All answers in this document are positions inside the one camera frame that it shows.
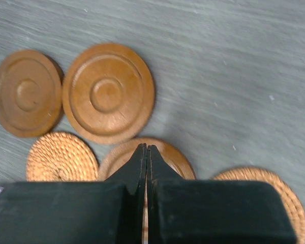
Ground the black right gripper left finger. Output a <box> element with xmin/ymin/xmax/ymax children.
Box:
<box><xmin>0</xmin><ymin>144</ymin><xmax>147</xmax><ymax>243</ymax></box>

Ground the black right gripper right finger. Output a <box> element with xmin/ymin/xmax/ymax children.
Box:
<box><xmin>147</xmin><ymin>146</ymin><xmax>297</xmax><ymax>243</ymax></box>

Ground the wooden coaster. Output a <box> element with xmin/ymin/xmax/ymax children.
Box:
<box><xmin>98</xmin><ymin>137</ymin><xmax>196</xmax><ymax>180</ymax></box>
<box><xmin>0</xmin><ymin>49</ymin><xmax>64</xmax><ymax>138</ymax></box>
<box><xmin>63</xmin><ymin>43</ymin><xmax>155</xmax><ymax>144</ymax></box>

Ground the woven rattan coaster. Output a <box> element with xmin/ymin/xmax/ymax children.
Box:
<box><xmin>212</xmin><ymin>166</ymin><xmax>305</xmax><ymax>244</ymax></box>
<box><xmin>26</xmin><ymin>132</ymin><xmax>99</xmax><ymax>181</ymax></box>

